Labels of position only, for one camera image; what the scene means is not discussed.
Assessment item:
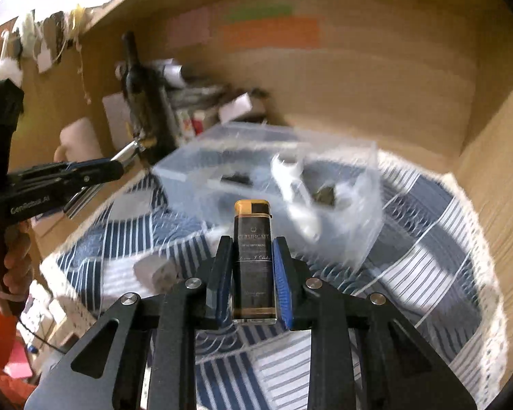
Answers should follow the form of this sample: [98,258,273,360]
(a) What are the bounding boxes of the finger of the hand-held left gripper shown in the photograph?
[8,158,126,195]

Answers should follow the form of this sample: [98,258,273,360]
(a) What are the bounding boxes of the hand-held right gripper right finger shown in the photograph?
[272,236,478,410]

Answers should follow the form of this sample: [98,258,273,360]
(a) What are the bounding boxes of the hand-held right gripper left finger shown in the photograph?
[25,236,234,410]

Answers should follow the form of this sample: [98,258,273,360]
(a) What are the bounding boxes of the black and gold lighter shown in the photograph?
[233,199,278,326]

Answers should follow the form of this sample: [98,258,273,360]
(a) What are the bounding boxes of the clear plastic storage box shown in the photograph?
[153,121,386,268]

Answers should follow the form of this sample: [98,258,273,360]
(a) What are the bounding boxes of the person's orange sleeved forearm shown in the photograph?
[0,265,38,410]

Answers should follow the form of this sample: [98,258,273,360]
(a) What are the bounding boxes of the person's left hand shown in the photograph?
[2,220,34,311]

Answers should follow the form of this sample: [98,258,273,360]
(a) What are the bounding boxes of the white plush toy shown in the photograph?
[0,29,25,87]

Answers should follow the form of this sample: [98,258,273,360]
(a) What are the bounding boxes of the white paper roll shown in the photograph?
[133,253,179,292]

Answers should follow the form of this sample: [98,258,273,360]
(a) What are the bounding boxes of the dark wine bottle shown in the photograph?
[120,31,179,164]

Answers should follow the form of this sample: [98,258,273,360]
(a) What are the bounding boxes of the white plastic piece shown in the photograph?
[271,153,322,241]

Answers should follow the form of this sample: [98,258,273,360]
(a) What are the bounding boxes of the small black item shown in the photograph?
[219,173,254,187]

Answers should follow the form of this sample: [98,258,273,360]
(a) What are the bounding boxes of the small dark olive item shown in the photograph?
[311,183,338,206]

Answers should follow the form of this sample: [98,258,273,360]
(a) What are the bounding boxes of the clutter of small boxes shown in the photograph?
[169,84,271,138]

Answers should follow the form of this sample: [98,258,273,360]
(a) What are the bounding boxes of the hanging paper tags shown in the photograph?
[16,5,95,74]

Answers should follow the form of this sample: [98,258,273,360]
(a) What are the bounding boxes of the blue white plaid cloth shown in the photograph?
[40,149,510,410]

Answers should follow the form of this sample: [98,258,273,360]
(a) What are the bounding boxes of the white power strip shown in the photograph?
[21,281,96,353]

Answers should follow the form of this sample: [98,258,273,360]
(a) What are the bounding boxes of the small white box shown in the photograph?
[218,91,258,124]

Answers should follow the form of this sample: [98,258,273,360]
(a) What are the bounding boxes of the pink sticky note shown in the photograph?
[170,8,211,49]

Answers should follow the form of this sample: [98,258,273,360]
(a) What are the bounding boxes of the orange sticky note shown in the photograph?
[221,18,322,51]

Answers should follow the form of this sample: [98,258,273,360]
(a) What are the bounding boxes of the green sticky note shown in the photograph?
[223,3,293,23]

